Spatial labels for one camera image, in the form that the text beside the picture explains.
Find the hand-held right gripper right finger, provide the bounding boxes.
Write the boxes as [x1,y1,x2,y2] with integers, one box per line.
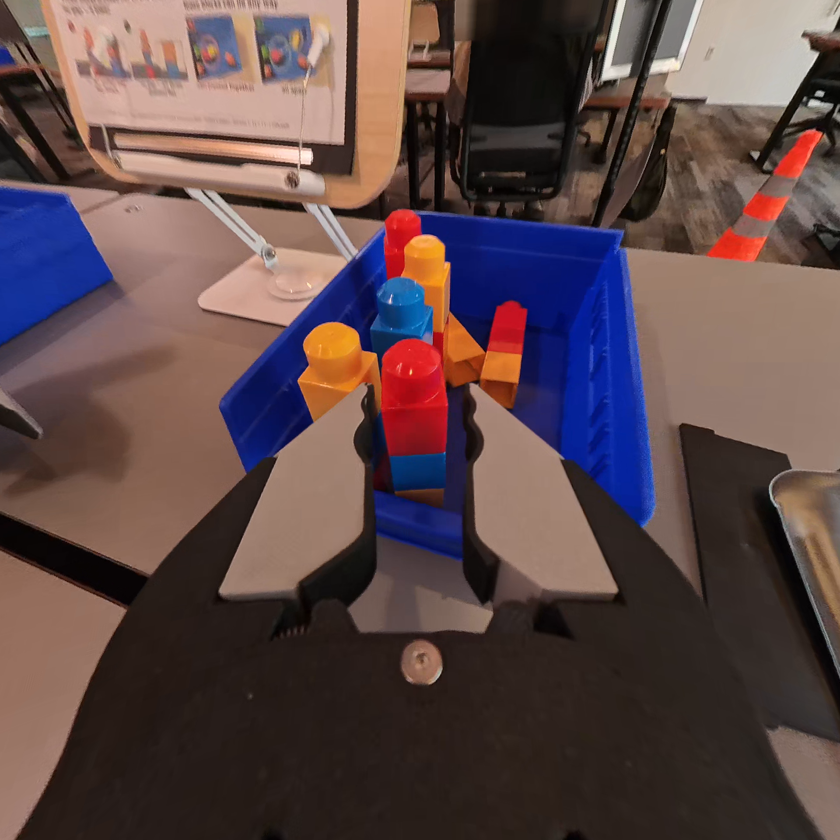
[462,384,620,622]

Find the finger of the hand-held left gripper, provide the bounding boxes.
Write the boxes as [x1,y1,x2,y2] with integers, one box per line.
[0,387,45,441]

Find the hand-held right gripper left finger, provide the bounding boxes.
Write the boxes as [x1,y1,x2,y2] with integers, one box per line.
[218,384,379,618]

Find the blue plastic storage bin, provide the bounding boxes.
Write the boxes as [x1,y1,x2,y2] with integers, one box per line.
[218,210,657,560]
[0,185,115,347]

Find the red mega block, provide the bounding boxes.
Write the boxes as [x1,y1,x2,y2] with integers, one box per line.
[378,338,450,458]

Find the shiny metal tray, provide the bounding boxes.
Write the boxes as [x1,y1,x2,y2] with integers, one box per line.
[768,468,840,678]

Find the group of built block towers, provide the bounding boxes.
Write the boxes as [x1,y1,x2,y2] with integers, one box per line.
[382,209,488,389]

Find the printed instruction sheet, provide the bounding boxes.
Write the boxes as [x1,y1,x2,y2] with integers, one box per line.
[48,0,350,147]

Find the orange traffic cone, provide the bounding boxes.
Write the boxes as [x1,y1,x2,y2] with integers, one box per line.
[706,129,826,263]

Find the black office chair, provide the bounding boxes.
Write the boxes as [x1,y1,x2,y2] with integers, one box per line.
[451,0,596,219]

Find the white stand with instruction sheet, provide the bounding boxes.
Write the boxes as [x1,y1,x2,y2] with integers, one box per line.
[38,0,412,328]

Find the black pole stand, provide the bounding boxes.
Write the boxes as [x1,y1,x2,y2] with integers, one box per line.
[589,0,678,228]

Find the black backing board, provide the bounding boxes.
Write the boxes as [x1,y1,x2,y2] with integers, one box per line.
[87,0,362,176]

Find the grey framed panel board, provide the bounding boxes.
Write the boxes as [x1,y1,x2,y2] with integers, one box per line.
[599,0,704,77]

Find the wooden top desk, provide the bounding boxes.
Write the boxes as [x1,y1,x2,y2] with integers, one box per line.
[755,28,840,176]

